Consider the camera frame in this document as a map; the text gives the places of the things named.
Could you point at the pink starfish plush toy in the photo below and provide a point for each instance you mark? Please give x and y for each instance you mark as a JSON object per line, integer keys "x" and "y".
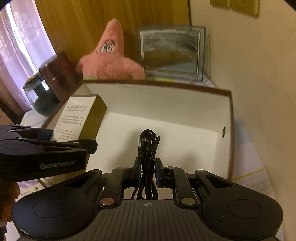
{"x": 108, "y": 60}

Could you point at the glass picture frame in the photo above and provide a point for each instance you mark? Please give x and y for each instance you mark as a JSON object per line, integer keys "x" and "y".
{"x": 172, "y": 51}

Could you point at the dark green glass lamp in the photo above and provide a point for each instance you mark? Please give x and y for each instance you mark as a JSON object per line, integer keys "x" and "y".
{"x": 40, "y": 96}

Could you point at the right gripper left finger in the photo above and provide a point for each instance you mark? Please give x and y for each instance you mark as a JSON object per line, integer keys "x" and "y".
{"x": 116, "y": 182}

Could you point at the person left hand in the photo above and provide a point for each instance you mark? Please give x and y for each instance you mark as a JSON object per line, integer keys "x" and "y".
{"x": 10, "y": 191}

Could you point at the brown cylindrical canister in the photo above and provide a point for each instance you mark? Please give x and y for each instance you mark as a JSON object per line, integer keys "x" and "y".
{"x": 60, "y": 75}

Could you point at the pink sheer curtain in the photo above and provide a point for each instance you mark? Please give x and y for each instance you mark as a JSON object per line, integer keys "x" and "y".
{"x": 25, "y": 46}

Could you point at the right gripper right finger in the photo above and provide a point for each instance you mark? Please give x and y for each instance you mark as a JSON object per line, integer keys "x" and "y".
{"x": 175, "y": 179}

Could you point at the yellow wooden door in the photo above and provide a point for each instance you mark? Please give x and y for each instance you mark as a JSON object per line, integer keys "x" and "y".
{"x": 84, "y": 30}

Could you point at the beige wall socket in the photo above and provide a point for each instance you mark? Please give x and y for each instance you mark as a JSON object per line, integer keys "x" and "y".
{"x": 247, "y": 7}
{"x": 225, "y": 4}

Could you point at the olive white small box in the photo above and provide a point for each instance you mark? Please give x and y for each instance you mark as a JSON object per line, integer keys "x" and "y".
{"x": 80, "y": 119}

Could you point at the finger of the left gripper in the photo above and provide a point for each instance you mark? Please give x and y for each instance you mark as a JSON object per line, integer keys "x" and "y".
{"x": 12, "y": 132}
{"x": 89, "y": 145}

